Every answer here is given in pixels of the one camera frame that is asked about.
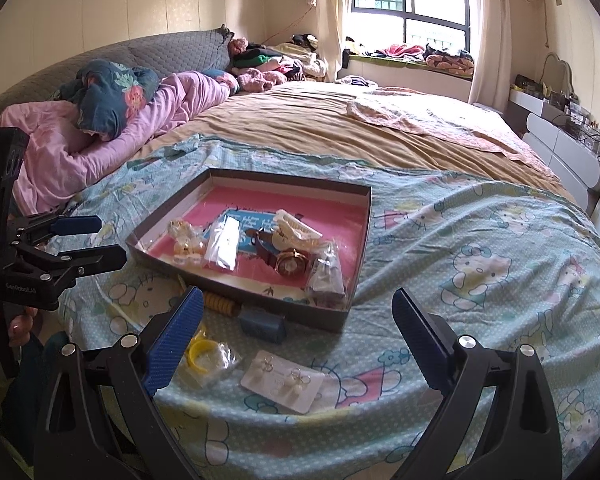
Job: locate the yellow bangle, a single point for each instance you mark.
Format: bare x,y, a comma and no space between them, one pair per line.
205,355

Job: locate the cream curtain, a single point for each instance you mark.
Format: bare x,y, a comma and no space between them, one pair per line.
330,15
485,35

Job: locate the person's dark trouser leg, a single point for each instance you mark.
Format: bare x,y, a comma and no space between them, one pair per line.
40,370

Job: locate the earring card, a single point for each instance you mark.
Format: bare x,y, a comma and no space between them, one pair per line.
265,385

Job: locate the person's left hand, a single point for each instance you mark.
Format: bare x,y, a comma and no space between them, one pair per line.
22,327

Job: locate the clutter on low cabinet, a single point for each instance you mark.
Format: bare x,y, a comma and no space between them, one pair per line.
580,120

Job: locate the grey quilted headboard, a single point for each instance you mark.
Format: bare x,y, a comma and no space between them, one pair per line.
170,47

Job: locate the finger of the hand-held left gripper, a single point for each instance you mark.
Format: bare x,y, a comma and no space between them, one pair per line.
95,257
80,224

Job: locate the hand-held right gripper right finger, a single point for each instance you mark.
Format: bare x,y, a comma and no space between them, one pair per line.
420,340

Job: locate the grey and white low cabinet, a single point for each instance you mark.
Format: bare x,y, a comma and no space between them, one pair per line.
560,155

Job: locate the shallow grey cardboard box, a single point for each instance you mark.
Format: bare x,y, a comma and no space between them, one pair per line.
300,316

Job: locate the vanity mirror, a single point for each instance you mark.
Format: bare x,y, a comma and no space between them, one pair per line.
557,75

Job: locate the cartoon cat printed bedsheet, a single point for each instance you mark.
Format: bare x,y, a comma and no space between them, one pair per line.
455,240

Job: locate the pile of clothes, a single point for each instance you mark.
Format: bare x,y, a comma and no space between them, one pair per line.
290,62

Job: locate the pink plush toy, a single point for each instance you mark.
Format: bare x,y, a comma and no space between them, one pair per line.
262,79

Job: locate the dark blue floral blanket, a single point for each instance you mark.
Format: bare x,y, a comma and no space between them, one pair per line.
110,90

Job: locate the tan bedsheet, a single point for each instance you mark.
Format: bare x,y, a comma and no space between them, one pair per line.
305,120

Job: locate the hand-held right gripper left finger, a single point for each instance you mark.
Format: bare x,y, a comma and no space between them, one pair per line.
175,340

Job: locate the white accessory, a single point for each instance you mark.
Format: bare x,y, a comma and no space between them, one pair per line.
222,247

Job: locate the pink quilt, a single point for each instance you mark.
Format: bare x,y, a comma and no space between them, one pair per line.
180,100

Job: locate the blankets on window seat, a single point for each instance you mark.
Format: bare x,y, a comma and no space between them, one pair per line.
405,55

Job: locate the small blue box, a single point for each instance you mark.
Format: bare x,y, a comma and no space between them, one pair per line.
260,325

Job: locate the pink checked blanket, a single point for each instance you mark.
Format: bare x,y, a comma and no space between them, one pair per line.
430,120

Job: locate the dark accessory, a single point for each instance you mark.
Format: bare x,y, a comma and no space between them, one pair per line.
327,280

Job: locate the cream hair claw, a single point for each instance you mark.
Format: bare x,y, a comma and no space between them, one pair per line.
300,232

